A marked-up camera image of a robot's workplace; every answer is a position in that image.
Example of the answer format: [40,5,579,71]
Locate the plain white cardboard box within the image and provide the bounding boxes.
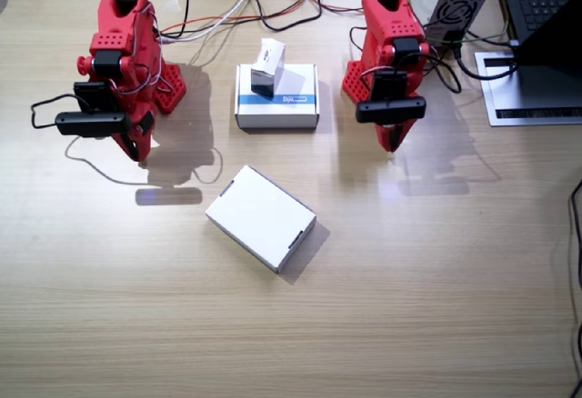
[204,164,317,274]

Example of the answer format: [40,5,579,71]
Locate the black power cable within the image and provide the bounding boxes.
[447,29,519,82]

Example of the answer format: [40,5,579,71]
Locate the long black cable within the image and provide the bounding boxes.
[179,0,326,38]

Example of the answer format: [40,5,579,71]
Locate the small white box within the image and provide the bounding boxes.
[249,37,286,98]

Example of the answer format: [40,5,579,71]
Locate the silver desk cable cover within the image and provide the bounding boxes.
[474,51,582,127]

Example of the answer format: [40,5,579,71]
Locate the white cable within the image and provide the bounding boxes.
[161,0,272,45]

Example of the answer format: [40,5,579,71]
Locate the black cable at table edge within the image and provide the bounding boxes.
[567,178,582,398]

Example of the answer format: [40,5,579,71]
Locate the green cable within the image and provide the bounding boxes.
[426,20,509,47]

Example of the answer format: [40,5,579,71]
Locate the white box with blue stripe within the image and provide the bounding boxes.
[234,63,321,130]

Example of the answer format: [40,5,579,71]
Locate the black webcam cable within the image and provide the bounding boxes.
[30,93,92,130]
[422,50,463,95]

